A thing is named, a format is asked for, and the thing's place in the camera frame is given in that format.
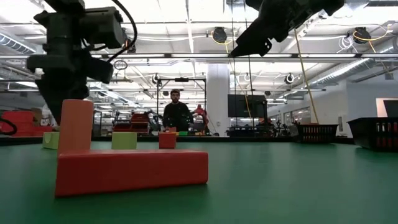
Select small black plastic basket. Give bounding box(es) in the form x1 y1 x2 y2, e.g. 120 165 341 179
294 123 339 144

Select silver round air duct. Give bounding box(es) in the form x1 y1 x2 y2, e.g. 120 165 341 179
307 37 398 86

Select grey ribbed air duct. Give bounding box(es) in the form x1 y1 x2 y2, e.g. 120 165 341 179
0 32 39 55

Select green foam arch block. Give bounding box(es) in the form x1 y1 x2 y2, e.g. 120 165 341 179
42 131 60 150

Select black reel with yellow cable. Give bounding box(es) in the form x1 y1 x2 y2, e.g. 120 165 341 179
352 26 390 45
210 26 233 45

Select red stacked mats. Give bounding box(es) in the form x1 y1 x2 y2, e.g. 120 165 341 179
0 111 54 138

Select black monitor on stand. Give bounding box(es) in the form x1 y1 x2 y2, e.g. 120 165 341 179
227 94 267 118

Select orange foam cylinder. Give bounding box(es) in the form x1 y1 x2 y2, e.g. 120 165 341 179
57 99 95 156

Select hanging black wire loop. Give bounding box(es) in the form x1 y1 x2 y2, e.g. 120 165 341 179
113 59 129 71

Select red background robot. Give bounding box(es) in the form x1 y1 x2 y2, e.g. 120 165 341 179
192 104 210 136

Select small red foam block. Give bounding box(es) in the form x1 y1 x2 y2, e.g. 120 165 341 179
158 131 177 150

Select large black plastic basket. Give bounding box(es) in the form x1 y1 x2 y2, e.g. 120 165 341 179
346 116 398 153

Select white humanoid figure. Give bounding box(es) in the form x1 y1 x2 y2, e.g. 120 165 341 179
41 104 58 128

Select yellow hanging pole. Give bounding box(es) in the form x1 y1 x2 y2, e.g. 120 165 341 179
293 29 320 124

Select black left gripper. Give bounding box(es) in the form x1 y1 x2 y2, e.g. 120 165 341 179
26 49 114 124

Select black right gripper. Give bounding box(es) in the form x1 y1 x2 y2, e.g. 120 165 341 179
229 0 325 58

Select wall screen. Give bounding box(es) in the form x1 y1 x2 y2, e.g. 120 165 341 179
375 97 398 118

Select long red foam block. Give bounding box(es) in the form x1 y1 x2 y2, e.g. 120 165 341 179
54 149 210 198

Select person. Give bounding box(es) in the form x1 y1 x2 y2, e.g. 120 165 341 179
162 89 195 133

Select black ring object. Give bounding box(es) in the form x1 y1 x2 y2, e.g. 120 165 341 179
0 117 18 136

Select green foam cube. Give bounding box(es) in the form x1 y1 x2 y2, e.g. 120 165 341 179
111 131 138 151

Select red tool cart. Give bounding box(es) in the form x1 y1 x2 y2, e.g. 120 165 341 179
113 112 150 135

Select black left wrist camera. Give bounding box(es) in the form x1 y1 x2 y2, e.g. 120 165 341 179
79 6 126 50

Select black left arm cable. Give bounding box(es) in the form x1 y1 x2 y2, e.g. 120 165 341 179
90 0 139 63

